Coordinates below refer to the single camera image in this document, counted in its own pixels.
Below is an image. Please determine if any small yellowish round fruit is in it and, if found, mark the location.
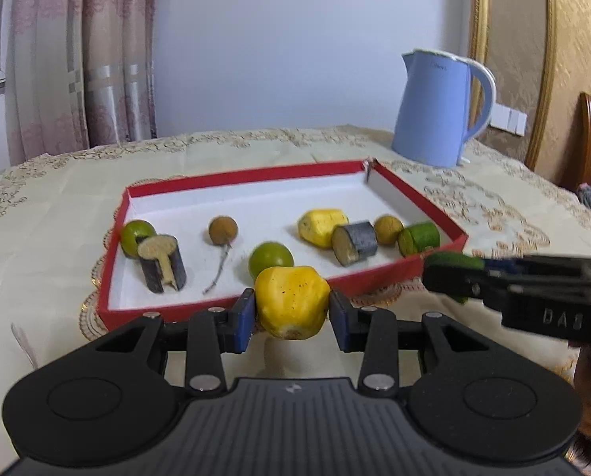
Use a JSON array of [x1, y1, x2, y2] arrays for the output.
[[374, 214, 405, 246]]

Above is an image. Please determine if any red shallow cardboard box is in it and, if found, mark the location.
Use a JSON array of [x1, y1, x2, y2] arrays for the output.
[[98, 160, 467, 330]]

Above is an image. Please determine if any white wall switch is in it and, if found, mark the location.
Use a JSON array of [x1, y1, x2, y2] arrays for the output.
[[490, 103, 528, 136]]

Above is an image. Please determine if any blue electric kettle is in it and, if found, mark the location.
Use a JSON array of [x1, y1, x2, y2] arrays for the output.
[[392, 48, 496, 169]]

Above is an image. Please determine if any dark eggplant piece notched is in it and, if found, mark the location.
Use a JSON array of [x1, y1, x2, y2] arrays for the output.
[[137, 234, 187, 294]]

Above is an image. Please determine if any brown longan with stem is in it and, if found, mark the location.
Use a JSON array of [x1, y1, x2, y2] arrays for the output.
[[203, 215, 238, 294]]

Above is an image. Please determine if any pink floral curtain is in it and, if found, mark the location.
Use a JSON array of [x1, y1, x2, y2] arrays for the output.
[[5, 0, 157, 165]]

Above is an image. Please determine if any dark eggplant piece round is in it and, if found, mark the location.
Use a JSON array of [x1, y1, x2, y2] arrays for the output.
[[331, 221, 378, 267]]

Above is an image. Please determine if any yellow fruit piece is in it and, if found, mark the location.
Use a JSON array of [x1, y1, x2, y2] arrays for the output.
[[297, 209, 349, 250], [254, 267, 331, 341]]

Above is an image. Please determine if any green cucumber piece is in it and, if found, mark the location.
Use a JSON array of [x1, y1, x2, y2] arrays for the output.
[[421, 250, 484, 292], [398, 221, 440, 257]]

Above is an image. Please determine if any green lime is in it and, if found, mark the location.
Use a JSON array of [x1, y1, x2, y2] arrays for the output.
[[248, 242, 294, 279], [120, 219, 157, 259]]

